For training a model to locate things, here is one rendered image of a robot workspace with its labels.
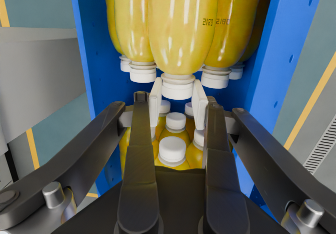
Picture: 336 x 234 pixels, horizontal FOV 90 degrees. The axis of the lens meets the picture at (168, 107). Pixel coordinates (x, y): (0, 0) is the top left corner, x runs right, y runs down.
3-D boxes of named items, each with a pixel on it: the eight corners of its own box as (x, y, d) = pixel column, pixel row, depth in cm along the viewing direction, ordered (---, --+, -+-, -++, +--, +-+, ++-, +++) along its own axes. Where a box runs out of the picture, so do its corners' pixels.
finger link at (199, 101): (199, 99, 14) (208, 100, 14) (193, 78, 21) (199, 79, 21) (195, 130, 16) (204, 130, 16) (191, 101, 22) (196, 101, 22)
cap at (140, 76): (126, 69, 23) (127, 81, 24) (154, 70, 23) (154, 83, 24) (133, 63, 27) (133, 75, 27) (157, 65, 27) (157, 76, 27)
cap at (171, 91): (178, 74, 23) (177, 87, 24) (155, 78, 21) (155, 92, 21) (200, 81, 20) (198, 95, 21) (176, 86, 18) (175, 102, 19)
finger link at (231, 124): (210, 117, 13) (249, 120, 13) (202, 94, 18) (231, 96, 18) (207, 133, 14) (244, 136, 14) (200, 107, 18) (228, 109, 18)
